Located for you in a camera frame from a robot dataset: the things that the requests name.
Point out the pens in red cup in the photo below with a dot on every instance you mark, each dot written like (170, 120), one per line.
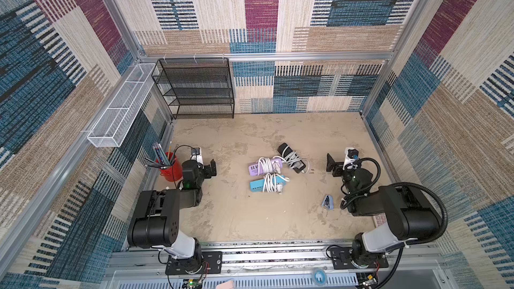
(161, 159)

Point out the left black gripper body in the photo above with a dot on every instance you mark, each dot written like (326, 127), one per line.
(207, 169)

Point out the aluminium front rail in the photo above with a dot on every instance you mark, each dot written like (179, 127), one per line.
(275, 264)

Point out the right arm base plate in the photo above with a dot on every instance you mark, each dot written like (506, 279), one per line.
(343, 258)

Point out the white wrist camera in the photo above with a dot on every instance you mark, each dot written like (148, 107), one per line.
(196, 155)
(351, 156)

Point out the black wire shelf rack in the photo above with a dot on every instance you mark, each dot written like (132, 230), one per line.
(196, 88)

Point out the blue round sticker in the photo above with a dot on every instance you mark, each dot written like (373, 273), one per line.
(319, 277)

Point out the blue binder clip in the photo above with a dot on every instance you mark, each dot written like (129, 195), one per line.
(327, 203)

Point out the teal power strip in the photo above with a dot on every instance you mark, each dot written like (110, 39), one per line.
(271, 183)

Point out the black power strip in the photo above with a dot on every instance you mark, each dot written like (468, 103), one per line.
(292, 159)

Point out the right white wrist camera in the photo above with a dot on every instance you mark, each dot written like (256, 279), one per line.
(351, 156)

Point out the white mesh wall basket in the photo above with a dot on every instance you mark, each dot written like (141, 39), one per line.
(115, 122)

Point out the red pen cup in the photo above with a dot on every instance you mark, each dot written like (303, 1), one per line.
(175, 172)

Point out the purple power strip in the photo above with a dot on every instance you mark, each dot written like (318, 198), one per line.
(264, 166)

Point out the pink white calculator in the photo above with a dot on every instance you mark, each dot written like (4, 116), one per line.
(379, 220)

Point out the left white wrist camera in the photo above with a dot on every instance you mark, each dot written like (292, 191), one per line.
(196, 155)

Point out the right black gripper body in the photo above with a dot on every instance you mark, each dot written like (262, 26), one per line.
(337, 165)

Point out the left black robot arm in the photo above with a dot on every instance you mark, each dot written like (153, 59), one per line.
(155, 221)

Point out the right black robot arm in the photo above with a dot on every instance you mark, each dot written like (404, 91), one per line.
(414, 214)

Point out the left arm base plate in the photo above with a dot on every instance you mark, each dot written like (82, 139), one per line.
(209, 261)

